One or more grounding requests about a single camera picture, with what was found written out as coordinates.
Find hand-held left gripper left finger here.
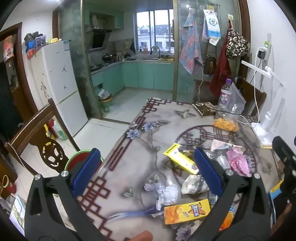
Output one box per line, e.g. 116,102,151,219
24,148,103,241

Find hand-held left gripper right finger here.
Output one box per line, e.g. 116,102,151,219
190,147,272,241

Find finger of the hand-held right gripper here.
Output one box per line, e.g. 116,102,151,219
272,136,296,203

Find red basin with green rim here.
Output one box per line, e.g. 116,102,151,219
64,149,104,173

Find long yellow box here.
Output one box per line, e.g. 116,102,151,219
163,143,199,175

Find pink plastic bag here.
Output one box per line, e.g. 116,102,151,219
227,147,251,176

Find silver foil wrapper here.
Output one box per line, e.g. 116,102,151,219
203,148,228,167

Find white desk lamp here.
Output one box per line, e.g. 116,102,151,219
241,60,287,145

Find yellow and blue box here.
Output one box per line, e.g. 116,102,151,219
269,179,284,198

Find green detergent bottle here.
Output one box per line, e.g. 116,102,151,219
54,120,68,141

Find crumpled white tissue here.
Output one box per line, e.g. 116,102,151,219
156,184,179,210

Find orange drink carton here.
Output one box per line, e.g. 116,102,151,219
164,199,211,225

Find orange snack wrapper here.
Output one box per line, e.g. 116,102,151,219
220,206,235,231

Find floral tablecloth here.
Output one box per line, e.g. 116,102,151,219
76,97,281,241

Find dark flat box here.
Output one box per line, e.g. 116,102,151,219
192,102,219,116

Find carved wooden chair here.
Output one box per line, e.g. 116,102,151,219
4,98,80,176

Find dark wooden chair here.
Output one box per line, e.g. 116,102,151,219
233,77,267,116

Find green waste bin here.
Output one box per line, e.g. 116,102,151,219
98,89,113,113

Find clear zip bag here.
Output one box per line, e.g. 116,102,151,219
215,82,246,121

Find clear bottle with purple cap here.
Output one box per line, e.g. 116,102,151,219
217,78,233,112

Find printed booklet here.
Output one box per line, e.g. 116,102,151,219
9,195,27,234

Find red garment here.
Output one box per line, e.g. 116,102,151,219
209,44,232,96

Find white refrigerator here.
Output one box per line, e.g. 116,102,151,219
30,40,89,137

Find dark wooden door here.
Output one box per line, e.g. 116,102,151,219
0,22,38,144

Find white power strip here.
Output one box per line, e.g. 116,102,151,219
258,40,271,59

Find brown handbag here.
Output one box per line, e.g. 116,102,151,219
203,56,217,75

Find teal kitchen cabinets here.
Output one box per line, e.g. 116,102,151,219
91,61,175,94

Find black wok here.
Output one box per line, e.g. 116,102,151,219
102,53,117,63

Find letter print bag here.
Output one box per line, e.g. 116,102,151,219
225,28,251,59

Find plaid towel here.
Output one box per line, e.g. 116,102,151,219
179,10,204,76

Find black range hood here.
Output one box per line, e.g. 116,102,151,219
92,29,112,49

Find blue plastic crate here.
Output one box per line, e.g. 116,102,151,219
25,35,47,54

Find white and blue hanging bag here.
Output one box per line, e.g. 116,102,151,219
202,9,220,45

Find kitchen window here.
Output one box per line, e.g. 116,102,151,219
136,10,174,52

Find white power cable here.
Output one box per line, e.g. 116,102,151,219
238,50,265,127

